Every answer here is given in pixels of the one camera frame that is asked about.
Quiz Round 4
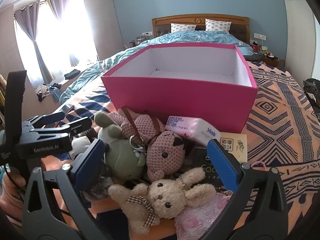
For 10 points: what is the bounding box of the grey furry plush toy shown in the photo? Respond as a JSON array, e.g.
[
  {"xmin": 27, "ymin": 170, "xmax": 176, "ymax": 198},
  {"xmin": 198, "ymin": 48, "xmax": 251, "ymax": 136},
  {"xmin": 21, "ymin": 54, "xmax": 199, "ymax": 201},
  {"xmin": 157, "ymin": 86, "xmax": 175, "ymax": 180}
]
[{"xmin": 71, "ymin": 136, "xmax": 118, "ymax": 201}]

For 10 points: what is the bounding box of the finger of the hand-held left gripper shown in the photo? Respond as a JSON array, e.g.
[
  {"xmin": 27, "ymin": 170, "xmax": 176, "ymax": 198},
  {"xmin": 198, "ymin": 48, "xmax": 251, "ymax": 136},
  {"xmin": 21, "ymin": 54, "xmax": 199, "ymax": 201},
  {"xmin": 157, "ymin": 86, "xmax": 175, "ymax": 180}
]
[
  {"xmin": 32, "ymin": 117, "xmax": 93, "ymax": 138},
  {"xmin": 21, "ymin": 111, "xmax": 66, "ymax": 131}
]

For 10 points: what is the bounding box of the pile of clothes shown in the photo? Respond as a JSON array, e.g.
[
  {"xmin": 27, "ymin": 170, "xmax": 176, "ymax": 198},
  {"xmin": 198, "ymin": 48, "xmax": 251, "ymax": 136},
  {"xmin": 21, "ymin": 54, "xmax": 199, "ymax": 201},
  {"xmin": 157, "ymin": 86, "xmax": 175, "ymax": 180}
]
[{"xmin": 36, "ymin": 83, "xmax": 63, "ymax": 103}]

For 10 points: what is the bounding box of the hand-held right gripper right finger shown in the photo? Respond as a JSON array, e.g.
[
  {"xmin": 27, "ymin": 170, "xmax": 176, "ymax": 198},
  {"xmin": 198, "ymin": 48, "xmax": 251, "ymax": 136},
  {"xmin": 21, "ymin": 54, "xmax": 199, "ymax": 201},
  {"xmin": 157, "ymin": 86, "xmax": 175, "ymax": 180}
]
[{"xmin": 206, "ymin": 138, "xmax": 289, "ymax": 240}]

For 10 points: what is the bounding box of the beige cardboard packet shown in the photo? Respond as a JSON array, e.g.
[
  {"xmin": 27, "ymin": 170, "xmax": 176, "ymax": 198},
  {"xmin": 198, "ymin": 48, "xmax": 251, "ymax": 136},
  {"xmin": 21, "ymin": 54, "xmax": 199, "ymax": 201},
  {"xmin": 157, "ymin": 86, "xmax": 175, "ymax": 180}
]
[{"xmin": 219, "ymin": 131, "xmax": 248, "ymax": 165}]

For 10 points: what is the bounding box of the black tissue pack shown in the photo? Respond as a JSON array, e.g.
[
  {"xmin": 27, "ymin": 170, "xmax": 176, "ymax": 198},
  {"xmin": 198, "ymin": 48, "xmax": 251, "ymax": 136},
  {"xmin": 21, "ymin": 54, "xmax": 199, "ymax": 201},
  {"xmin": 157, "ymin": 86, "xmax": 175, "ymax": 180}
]
[{"xmin": 191, "ymin": 146, "xmax": 237, "ymax": 193}]

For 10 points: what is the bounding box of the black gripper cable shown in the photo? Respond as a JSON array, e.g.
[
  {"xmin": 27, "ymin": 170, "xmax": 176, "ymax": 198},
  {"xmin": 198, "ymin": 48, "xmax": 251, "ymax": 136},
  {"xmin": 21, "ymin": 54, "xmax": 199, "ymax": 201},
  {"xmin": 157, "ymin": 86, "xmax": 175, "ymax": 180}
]
[{"xmin": 0, "ymin": 164, "xmax": 28, "ymax": 195}]

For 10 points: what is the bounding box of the wooden nightstand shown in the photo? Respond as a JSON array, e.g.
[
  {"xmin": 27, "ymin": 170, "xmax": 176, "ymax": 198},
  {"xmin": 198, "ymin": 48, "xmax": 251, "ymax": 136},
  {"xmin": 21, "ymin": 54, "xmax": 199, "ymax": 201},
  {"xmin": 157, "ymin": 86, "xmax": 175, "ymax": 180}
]
[{"xmin": 261, "ymin": 55, "xmax": 286, "ymax": 68}]

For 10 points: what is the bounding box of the green frog plush toy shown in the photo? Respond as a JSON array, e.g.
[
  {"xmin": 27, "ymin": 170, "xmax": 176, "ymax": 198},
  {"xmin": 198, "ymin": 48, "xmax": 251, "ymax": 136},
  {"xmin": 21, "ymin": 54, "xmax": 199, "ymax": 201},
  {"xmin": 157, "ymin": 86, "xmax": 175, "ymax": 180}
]
[{"xmin": 94, "ymin": 111, "xmax": 147, "ymax": 187}]

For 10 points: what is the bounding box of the pink knitted bear plush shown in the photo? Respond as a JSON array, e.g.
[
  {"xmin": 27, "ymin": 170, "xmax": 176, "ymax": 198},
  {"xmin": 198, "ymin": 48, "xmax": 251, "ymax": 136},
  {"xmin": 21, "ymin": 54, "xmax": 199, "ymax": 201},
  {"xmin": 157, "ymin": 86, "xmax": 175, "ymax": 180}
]
[{"xmin": 107, "ymin": 107, "xmax": 187, "ymax": 182}]

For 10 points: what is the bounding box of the dark bag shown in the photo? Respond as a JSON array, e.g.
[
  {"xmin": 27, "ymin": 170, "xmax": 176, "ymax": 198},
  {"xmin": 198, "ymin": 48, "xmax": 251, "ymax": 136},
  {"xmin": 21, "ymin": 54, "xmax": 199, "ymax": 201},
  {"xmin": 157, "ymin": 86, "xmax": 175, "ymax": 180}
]
[{"xmin": 303, "ymin": 78, "xmax": 320, "ymax": 121}]

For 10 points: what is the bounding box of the pink tissue pack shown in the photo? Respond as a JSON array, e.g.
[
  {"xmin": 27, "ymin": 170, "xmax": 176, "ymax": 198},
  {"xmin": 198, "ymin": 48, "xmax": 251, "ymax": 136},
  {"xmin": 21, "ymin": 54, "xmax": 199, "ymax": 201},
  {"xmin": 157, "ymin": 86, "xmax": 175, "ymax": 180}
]
[{"xmin": 165, "ymin": 116, "xmax": 222, "ymax": 147}]

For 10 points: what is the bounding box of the dark folded cloth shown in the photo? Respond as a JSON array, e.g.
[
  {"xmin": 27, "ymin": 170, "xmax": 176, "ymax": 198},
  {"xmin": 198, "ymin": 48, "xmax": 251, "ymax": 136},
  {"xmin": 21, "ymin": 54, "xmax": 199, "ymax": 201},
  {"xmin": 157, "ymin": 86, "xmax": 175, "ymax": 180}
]
[{"xmin": 64, "ymin": 70, "xmax": 81, "ymax": 80}]

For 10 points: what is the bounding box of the pink floral drawstring pouch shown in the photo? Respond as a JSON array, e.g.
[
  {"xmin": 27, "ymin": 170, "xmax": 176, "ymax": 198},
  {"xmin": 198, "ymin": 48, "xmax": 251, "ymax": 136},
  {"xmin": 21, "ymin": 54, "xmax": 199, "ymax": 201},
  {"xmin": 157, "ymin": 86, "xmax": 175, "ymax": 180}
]
[{"xmin": 174, "ymin": 192, "xmax": 233, "ymax": 240}]

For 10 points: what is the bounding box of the dark grey clothing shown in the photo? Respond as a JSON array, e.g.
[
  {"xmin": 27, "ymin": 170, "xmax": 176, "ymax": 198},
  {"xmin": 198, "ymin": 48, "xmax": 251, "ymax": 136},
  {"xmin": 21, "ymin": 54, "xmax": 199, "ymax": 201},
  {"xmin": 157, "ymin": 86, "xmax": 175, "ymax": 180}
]
[{"xmin": 245, "ymin": 53, "xmax": 269, "ymax": 63}]

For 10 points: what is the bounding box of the pink cardboard box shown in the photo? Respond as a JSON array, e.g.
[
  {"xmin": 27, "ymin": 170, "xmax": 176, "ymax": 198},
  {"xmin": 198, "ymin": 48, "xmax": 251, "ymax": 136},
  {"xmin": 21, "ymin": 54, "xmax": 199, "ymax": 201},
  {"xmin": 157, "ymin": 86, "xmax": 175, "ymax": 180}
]
[{"xmin": 101, "ymin": 42, "xmax": 258, "ymax": 133}]

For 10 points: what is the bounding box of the wooden headboard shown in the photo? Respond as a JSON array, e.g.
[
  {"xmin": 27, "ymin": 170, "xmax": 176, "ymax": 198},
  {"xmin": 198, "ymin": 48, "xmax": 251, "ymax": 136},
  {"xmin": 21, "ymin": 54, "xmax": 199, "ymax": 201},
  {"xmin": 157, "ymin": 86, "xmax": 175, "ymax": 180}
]
[{"xmin": 152, "ymin": 14, "xmax": 250, "ymax": 44}]

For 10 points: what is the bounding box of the blue duvet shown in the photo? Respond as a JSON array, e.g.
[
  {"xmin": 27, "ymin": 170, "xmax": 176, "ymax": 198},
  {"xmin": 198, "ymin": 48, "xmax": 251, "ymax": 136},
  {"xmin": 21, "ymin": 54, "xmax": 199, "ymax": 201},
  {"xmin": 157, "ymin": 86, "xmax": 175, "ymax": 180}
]
[{"xmin": 59, "ymin": 30, "xmax": 253, "ymax": 105}]

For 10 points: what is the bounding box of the purple curtain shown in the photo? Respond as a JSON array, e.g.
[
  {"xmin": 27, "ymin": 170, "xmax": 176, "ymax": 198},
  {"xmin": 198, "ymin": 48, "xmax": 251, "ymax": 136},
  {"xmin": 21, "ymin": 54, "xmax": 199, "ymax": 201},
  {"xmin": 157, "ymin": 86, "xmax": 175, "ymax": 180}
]
[
  {"xmin": 14, "ymin": 3, "xmax": 54, "ymax": 85},
  {"xmin": 47, "ymin": 0, "xmax": 81, "ymax": 67}
]

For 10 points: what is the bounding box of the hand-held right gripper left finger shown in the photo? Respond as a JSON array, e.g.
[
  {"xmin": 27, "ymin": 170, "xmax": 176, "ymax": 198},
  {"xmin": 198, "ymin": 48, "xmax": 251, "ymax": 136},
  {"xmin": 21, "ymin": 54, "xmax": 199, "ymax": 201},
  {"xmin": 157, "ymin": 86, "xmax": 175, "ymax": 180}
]
[{"xmin": 22, "ymin": 139, "xmax": 105, "ymax": 240}]

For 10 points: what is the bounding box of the person's left forearm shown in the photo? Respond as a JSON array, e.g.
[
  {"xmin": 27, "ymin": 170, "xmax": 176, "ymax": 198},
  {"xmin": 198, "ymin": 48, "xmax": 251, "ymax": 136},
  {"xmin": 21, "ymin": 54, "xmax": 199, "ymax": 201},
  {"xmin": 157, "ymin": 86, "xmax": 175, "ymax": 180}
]
[{"xmin": 0, "ymin": 172, "xmax": 28, "ymax": 227}]

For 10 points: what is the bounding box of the cream bunny plush toy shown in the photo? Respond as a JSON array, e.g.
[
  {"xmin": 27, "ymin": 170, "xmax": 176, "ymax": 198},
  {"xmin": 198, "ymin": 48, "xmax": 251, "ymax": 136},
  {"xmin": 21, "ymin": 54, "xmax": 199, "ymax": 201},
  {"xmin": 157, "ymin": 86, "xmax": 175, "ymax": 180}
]
[{"xmin": 108, "ymin": 167, "xmax": 217, "ymax": 233}]

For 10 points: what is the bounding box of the white patterned pillow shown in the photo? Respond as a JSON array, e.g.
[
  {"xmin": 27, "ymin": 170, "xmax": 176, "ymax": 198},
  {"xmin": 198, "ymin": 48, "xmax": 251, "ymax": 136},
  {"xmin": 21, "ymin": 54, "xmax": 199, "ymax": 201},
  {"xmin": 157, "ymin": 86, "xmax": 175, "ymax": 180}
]
[
  {"xmin": 171, "ymin": 23, "xmax": 197, "ymax": 33},
  {"xmin": 205, "ymin": 18, "xmax": 232, "ymax": 34}
]

